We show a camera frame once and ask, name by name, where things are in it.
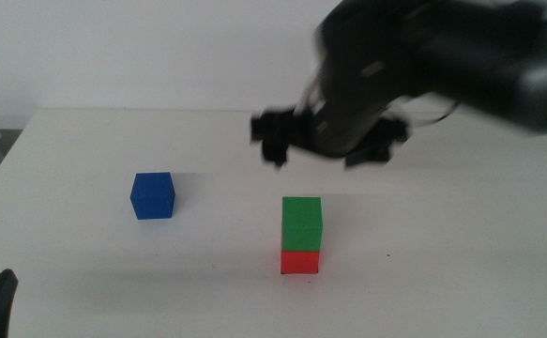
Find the green cube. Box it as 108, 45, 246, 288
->
281, 196, 324, 253

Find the red cube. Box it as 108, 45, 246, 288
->
280, 250, 321, 275

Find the blue cube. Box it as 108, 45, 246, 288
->
129, 172, 176, 221

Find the thin black right gripper cable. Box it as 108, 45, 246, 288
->
392, 99, 461, 128

